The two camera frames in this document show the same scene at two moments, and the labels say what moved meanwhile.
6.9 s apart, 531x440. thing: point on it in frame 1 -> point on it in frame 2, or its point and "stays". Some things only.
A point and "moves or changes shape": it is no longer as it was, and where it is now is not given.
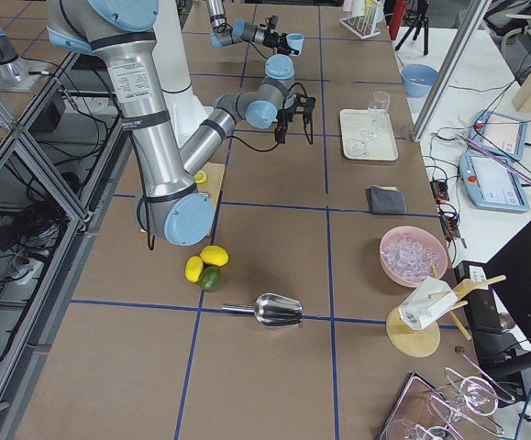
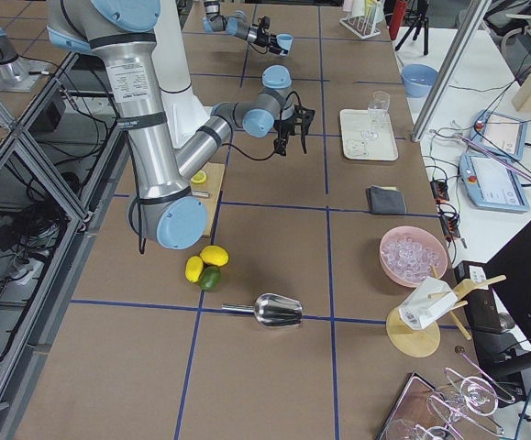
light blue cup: x=295 y=40 moves or changes shape
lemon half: x=200 y=177 stays
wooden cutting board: x=213 y=184 stays
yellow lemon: x=215 y=255 stays
